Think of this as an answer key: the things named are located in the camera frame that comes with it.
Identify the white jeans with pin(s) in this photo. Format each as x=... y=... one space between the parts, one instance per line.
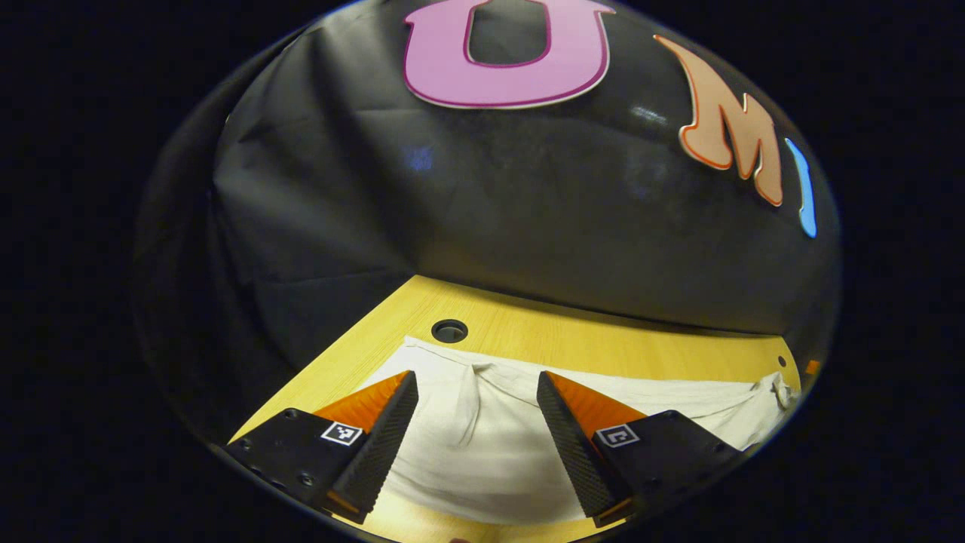
x=490 y=445

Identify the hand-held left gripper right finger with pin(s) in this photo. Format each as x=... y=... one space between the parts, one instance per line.
x=573 y=449

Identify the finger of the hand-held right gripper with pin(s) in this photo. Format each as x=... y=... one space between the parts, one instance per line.
x=812 y=367

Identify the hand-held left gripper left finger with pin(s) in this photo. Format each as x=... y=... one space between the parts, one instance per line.
x=381 y=445

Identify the black backdrop cloth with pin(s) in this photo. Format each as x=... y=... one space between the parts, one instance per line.
x=528 y=211

